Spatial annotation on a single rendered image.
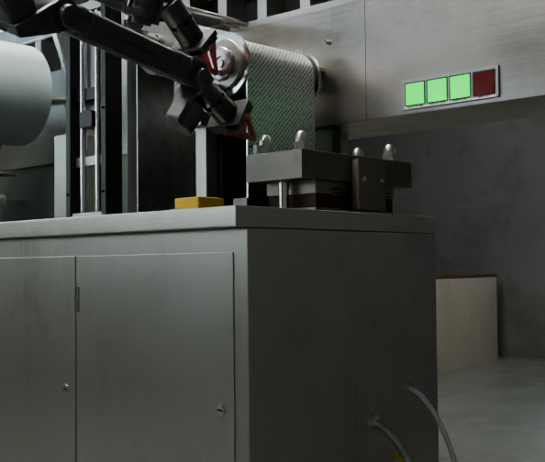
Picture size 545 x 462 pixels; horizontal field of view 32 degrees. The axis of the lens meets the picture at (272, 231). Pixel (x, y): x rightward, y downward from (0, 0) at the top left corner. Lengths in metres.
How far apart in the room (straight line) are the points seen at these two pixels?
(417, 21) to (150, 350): 0.98
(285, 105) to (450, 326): 5.13
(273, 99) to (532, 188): 6.12
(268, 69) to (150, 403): 0.81
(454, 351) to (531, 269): 1.26
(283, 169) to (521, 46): 0.57
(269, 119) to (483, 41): 0.51
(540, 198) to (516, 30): 6.08
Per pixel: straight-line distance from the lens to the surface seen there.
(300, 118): 2.26
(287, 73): 2.24
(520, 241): 8.21
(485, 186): 8.35
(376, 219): 2.03
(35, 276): 2.25
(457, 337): 7.32
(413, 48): 2.26
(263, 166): 2.01
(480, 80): 2.14
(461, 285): 7.38
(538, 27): 2.10
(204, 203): 1.82
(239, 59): 2.14
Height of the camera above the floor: 0.79
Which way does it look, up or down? 2 degrees up
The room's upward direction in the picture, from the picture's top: 1 degrees counter-clockwise
